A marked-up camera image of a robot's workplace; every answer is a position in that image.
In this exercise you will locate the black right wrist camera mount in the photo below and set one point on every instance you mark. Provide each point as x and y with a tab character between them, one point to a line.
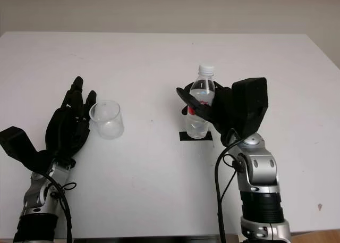
249	104

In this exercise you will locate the black tape mark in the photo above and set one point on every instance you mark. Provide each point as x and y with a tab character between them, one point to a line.
183	136

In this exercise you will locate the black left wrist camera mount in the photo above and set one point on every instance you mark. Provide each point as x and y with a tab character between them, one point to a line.
16	139

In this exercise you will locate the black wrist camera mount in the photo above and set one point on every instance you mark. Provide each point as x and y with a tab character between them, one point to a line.
16	139
249	104

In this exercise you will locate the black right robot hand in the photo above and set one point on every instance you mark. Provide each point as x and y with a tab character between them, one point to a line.
225	112

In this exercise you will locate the clear plastic cup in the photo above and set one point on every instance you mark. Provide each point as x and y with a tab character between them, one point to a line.
109	126

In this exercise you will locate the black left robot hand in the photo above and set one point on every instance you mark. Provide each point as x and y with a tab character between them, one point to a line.
63	128

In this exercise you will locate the clear water bottle white cap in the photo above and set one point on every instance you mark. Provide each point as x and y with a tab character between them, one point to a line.
199	128

